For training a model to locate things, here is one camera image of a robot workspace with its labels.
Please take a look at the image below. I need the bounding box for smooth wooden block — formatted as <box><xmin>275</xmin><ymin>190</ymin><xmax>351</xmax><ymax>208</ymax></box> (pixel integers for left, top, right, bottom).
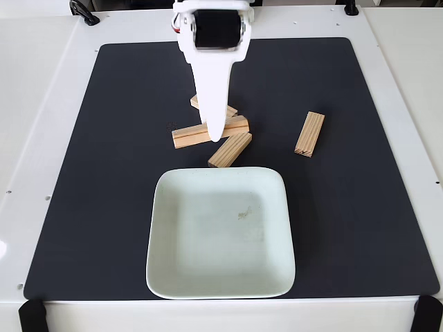
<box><xmin>190</xmin><ymin>95</ymin><xmax>239</xmax><ymax>119</ymax></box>

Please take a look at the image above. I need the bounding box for grooved wooden block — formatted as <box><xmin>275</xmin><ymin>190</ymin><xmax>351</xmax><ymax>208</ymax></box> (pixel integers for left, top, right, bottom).
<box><xmin>172</xmin><ymin>116</ymin><xmax>251</xmax><ymax>150</ymax></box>

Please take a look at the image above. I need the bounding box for striped wooden block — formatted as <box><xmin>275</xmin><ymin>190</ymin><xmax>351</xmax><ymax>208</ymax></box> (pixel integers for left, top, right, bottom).
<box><xmin>293</xmin><ymin>111</ymin><xmax>326</xmax><ymax>158</ymax></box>
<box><xmin>207</xmin><ymin>132</ymin><xmax>253</xmax><ymax>169</ymax></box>

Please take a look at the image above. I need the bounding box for pale green square plate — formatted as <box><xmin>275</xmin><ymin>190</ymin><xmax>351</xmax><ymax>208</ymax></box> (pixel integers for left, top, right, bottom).
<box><xmin>145</xmin><ymin>167</ymin><xmax>297</xmax><ymax>300</ymax></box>

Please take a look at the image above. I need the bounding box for black rubber mat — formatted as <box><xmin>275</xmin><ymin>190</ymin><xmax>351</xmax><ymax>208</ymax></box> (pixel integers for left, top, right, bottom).
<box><xmin>23</xmin><ymin>37</ymin><xmax>440</xmax><ymax>301</ymax></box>

